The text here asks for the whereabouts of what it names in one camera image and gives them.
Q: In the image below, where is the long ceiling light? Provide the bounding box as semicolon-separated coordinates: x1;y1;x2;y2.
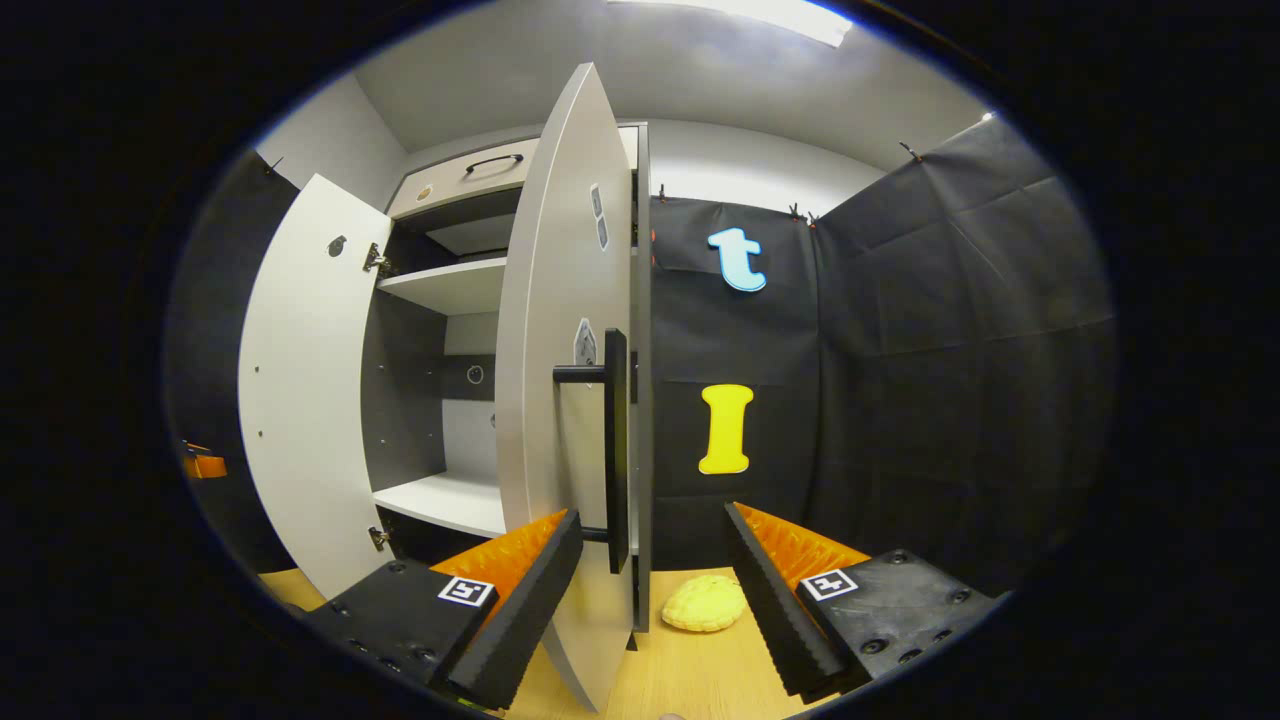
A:
608;0;855;50

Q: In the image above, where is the white and grey cabinet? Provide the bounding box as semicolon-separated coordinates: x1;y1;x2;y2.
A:
360;122;657;637

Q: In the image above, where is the white cabinet door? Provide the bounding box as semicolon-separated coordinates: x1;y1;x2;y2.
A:
237;172;394;602
494;62;642;714

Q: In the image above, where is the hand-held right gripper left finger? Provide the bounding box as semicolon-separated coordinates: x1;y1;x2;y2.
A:
300;508;585;709

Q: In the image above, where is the black backdrop cloth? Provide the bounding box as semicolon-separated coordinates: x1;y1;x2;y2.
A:
163;113;1118;603

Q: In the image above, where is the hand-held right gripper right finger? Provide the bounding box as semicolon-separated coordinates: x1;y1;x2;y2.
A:
724;502;1009;701

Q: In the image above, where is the yellow bun-shaped toy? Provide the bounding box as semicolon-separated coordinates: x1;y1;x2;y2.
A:
660;572;750;635

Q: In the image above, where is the beige cabinet drawer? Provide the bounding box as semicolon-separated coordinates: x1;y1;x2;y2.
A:
387;138;542;222

